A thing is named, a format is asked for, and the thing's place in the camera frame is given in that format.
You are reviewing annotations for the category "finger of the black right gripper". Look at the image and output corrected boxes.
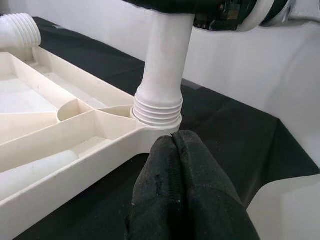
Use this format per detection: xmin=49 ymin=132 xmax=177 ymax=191
xmin=121 ymin=0 xmax=196 ymax=15

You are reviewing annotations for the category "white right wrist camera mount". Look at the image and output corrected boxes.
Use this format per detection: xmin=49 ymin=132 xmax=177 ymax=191
xmin=236 ymin=0 xmax=275 ymax=33

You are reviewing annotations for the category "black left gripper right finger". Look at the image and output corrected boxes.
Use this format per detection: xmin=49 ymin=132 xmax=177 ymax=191
xmin=174 ymin=129 xmax=261 ymax=240

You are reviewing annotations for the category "white plastic table leg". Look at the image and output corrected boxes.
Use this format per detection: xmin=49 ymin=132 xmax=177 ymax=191
xmin=0 ymin=149 xmax=81 ymax=193
xmin=0 ymin=12 xmax=42 ymax=55
xmin=133 ymin=9 xmax=195 ymax=131

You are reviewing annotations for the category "white plastic table top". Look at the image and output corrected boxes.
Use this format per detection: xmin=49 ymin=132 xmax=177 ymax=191
xmin=0 ymin=46 xmax=182 ymax=240

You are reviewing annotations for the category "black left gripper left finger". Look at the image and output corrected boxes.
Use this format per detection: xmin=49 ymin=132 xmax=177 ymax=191
xmin=124 ymin=136 xmax=187 ymax=240

